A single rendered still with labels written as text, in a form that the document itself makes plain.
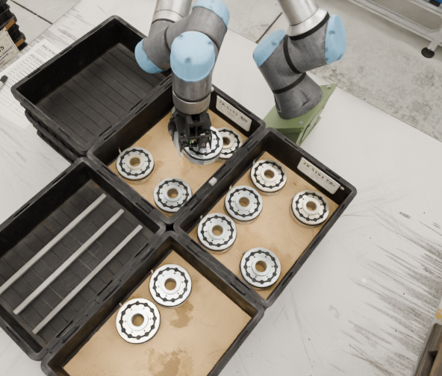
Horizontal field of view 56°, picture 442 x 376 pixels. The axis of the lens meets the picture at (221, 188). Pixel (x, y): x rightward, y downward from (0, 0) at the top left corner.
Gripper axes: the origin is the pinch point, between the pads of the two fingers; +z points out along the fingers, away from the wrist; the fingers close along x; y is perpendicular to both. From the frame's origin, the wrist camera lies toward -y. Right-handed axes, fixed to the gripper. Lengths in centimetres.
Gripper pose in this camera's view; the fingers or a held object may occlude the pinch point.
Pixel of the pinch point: (189, 143)
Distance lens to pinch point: 104.6
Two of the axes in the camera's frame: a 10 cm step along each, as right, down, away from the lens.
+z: -0.7, 4.2, 9.0
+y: 2.2, 8.9, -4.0
